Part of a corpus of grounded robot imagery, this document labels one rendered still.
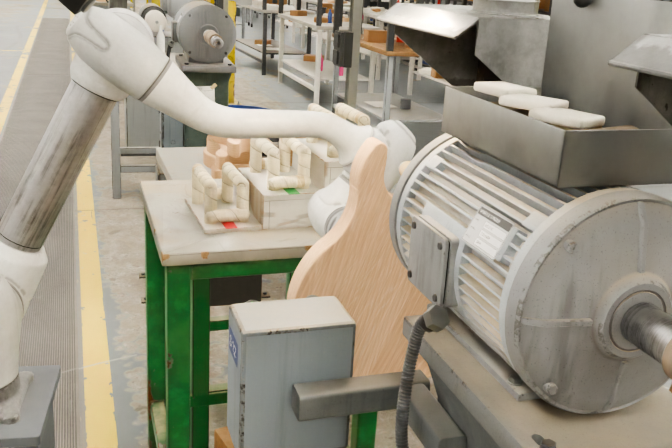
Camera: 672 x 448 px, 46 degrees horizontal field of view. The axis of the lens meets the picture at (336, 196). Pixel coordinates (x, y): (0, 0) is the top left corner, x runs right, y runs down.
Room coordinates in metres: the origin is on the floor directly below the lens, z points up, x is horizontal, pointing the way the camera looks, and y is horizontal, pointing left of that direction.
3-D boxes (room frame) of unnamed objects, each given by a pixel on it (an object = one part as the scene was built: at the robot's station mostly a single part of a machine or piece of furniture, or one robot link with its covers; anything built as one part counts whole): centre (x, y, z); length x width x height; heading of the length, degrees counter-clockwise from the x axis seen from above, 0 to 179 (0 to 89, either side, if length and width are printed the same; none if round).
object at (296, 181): (1.94, 0.12, 1.04); 0.11 x 0.03 x 0.03; 113
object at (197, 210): (1.97, 0.30, 0.94); 0.27 x 0.15 x 0.01; 23
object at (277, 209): (2.03, 0.16, 0.98); 0.27 x 0.16 x 0.09; 23
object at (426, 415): (0.90, -0.14, 1.02); 0.13 x 0.04 x 0.04; 19
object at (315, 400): (0.96, -0.05, 1.02); 0.19 x 0.04 x 0.04; 109
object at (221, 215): (1.88, 0.27, 0.96); 0.11 x 0.03 x 0.03; 113
